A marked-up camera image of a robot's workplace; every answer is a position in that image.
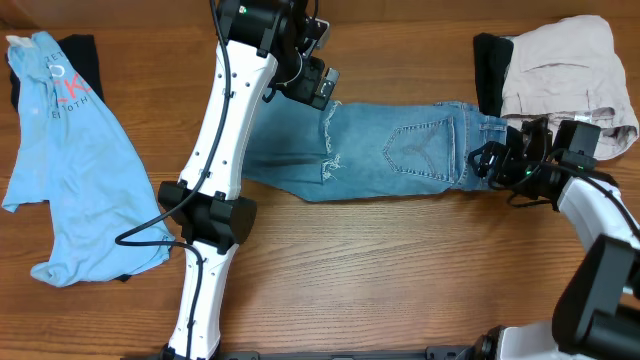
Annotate white folded garment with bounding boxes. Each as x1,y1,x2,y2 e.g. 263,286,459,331
500,15,639,160

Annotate blue denim jeans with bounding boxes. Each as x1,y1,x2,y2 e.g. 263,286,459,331
242,95,508,202

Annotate light blue printed t-shirt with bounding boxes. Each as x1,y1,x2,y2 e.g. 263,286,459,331
1,31,176,289

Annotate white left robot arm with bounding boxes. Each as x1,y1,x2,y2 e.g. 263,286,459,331
158,0,339,359

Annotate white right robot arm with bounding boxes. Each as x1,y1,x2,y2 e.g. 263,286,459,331
459,117,639,359

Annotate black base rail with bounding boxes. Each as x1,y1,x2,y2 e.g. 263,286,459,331
213,345,485,360

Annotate black garment under t-shirt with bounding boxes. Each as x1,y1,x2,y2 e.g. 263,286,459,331
6,32,111,119

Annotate dark green folded garment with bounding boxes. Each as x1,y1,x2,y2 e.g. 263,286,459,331
473,33,514,117

